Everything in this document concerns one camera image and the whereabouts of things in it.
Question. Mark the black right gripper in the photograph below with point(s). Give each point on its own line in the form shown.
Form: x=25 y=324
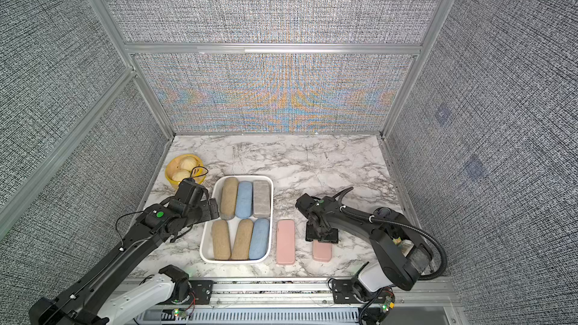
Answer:
x=329 y=237

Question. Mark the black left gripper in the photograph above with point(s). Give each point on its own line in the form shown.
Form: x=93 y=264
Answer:
x=208 y=211

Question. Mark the tan glasses case front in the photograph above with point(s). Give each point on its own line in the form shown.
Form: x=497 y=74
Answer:
x=229 y=193

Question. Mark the tan glasses case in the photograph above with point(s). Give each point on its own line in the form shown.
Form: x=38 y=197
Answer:
x=221 y=240
x=229 y=193
x=241 y=246

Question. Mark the pink glasses case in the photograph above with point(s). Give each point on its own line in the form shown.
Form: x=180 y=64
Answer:
x=285 y=242
x=322 y=252

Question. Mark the grey rectangular glasses case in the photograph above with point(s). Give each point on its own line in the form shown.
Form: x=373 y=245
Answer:
x=261 y=199

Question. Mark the tan glasses case back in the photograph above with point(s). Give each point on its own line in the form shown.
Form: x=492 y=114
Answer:
x=241 y=246

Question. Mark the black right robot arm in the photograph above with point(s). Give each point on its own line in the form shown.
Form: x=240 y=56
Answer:
x=405 y=254

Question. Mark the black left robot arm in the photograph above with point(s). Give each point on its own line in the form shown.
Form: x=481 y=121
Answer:
x=153 y=226

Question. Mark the white plastic storage tray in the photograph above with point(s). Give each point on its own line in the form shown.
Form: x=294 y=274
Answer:
x=206 y=247

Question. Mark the steamed bun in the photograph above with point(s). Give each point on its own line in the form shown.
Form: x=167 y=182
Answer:
x=180 y=175
x=188 y=163

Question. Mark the yellow bamboo steamer basket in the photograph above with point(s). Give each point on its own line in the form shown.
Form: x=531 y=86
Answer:
x=198 y=174

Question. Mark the dark round object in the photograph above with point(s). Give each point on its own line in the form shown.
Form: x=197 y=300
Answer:
x=382 y=212

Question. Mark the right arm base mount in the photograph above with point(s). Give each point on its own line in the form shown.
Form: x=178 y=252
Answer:
x=348 y=292

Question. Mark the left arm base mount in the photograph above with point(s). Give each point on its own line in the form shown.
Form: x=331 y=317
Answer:
x=197 y=292

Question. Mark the aluminium front rail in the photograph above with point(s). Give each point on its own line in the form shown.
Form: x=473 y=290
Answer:
x=278 y=292

